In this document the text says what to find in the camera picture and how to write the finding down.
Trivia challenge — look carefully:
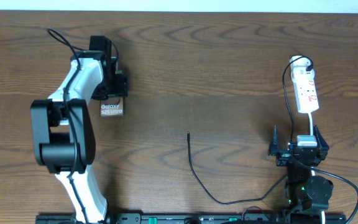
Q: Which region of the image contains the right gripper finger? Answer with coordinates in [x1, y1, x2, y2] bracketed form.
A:
[268, 126, 279, 156]
[313, 125, 329, 160]

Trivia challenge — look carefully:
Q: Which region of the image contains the black charger cable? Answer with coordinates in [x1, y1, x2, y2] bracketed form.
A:
[186, 55, 314, 205]

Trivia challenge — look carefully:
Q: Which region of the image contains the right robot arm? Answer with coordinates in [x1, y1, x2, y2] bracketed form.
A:
[268, 126, 333, 223]

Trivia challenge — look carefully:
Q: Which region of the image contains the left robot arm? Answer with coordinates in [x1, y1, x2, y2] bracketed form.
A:
[30, 29, 128, 223]

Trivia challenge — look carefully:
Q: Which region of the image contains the white power strip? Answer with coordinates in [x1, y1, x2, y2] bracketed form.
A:
[290, 55, 319, 114]

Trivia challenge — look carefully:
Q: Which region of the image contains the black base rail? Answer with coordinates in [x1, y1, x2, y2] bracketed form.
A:
[35, 210, 346, 224]

